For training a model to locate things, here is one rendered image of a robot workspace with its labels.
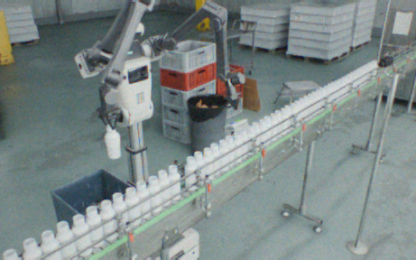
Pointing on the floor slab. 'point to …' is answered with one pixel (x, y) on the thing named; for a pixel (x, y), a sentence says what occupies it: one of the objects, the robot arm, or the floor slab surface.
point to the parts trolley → (232, 44)
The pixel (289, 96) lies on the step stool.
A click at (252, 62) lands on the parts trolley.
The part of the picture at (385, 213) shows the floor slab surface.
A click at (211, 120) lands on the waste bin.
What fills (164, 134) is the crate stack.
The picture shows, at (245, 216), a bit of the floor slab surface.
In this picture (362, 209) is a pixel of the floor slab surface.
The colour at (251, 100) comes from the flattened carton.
